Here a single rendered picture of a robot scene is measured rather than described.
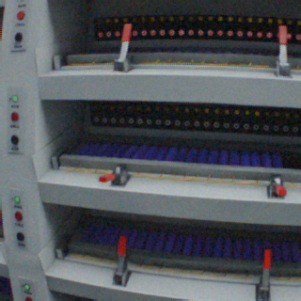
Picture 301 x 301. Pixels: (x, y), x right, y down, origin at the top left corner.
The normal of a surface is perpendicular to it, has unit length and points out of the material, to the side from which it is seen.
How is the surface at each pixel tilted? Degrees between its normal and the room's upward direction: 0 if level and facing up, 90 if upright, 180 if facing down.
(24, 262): 90
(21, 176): 90
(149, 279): 17
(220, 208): 107
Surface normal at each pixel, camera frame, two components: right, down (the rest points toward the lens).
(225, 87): -0.15, 0.39
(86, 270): 0.00, -0.92
